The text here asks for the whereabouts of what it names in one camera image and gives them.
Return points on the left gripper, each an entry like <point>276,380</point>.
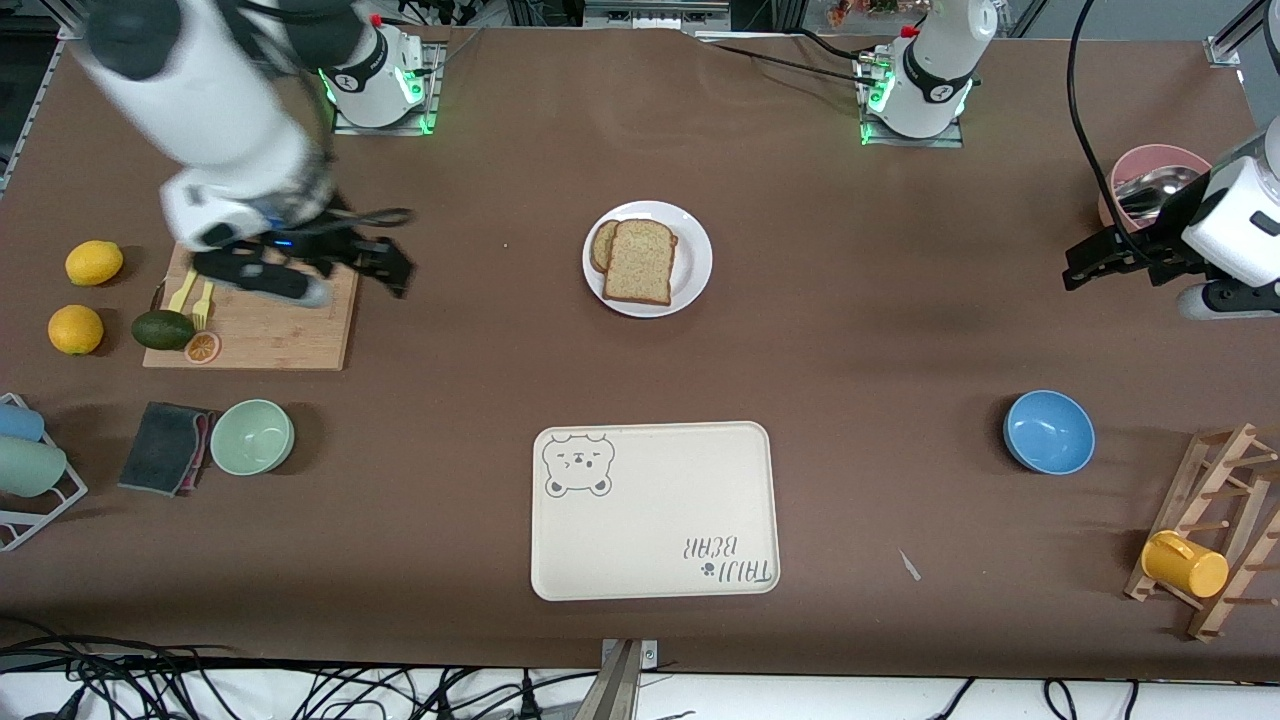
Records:
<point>1152,243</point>

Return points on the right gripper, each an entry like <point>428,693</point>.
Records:
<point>334,243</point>

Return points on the large brown toast slice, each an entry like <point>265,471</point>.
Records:
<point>640,262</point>

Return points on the white round plate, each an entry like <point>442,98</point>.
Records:
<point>692,255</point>

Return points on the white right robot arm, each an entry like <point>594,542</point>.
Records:
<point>220,90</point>

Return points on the metal ladle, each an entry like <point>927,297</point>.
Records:
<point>1150,190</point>

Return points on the pink bowl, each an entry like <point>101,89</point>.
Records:
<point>1150,158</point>

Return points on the wooden cutting board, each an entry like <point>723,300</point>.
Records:
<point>280,335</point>

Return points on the yellow plastic fork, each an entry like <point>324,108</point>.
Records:
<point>203,305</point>

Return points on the blue bowl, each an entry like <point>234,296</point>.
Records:
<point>1049,432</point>

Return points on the orange slice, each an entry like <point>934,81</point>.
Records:
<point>202,348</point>

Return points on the yellow plastic knife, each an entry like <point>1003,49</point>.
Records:
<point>183,292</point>

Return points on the pale green bowl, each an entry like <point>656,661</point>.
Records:
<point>252,437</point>

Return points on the dark green avocado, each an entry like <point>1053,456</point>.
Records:
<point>163,330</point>

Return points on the wooden peg drying rack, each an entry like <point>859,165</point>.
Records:
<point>1225,480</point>

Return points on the pink cloth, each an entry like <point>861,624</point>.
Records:
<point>207,440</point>

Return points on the yellow lemon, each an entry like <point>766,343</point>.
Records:
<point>94,263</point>

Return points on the dark grey cloth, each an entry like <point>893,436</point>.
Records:
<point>160,448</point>

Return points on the yellow mug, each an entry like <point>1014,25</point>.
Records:
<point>1185,566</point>

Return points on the round orange-yellow citrus fruit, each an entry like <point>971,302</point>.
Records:
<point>76,330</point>

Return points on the cream tray with bear print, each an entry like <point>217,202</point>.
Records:
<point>660,500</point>

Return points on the grey metal box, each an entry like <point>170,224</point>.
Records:
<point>655,12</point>

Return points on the small grey paper scrap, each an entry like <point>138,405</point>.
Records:
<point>909,565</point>

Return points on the light blue cup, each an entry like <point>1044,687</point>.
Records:
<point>18,422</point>

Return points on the pale green cup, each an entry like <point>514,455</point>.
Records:
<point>28,467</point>

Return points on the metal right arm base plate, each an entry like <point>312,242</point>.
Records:
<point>380,130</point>

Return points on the aluminium corner frame post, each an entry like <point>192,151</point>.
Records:
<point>1235,35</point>

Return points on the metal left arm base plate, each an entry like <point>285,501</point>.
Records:
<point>910,143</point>

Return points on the aluminium frame profile with bracket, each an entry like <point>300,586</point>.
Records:
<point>628,652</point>

